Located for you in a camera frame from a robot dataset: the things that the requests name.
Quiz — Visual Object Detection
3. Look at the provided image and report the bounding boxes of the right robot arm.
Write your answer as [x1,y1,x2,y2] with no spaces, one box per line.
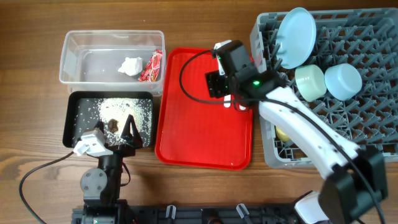
[206,40,387,223]

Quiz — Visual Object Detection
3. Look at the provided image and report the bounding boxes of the yellow plastic cup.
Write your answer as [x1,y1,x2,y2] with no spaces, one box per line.
[275,127,290,142]

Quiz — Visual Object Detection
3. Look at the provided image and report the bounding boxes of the grey dishwasher rack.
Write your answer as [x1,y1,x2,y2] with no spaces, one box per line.
[250,8,397,169]

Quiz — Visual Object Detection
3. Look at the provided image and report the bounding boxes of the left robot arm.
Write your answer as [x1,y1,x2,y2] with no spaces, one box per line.
[72,114,143,224]

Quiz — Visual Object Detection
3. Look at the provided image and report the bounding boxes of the black plastic tray bin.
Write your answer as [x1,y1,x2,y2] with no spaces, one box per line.
[63,91,154,148]

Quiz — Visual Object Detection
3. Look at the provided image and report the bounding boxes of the light blue plate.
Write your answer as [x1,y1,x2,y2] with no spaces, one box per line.
[275,7,317,69]

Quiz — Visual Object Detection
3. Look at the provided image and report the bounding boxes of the white napkin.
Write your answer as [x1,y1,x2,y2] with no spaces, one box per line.
[118,57,143,77]

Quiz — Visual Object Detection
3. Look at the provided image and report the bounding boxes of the red serving tray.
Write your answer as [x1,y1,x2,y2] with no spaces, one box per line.
[155,47,253,170]

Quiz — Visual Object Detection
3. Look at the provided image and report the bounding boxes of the white plastic spoon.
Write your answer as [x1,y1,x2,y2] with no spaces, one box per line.
[238,104,247,111]

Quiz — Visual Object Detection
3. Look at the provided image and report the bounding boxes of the red ketchup packet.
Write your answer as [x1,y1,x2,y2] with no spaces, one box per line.
[138,49,163,82]

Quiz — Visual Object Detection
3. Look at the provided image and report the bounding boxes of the rice and food scraps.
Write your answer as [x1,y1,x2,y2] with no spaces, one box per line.
[72,98,153,147]

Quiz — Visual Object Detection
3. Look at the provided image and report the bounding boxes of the clear plastic bin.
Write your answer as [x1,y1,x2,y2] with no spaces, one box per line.
[59,30,166,96]

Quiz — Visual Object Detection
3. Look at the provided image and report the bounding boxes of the mint green bowl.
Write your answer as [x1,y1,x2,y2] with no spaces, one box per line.
[295,65,326,102]

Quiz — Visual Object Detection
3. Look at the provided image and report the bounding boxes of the white plastic fork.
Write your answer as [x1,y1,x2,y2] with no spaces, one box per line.
[223,95,231,108]

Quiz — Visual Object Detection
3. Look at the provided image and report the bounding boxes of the light blue bowl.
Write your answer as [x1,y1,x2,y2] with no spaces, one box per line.
[325,63,363,101]

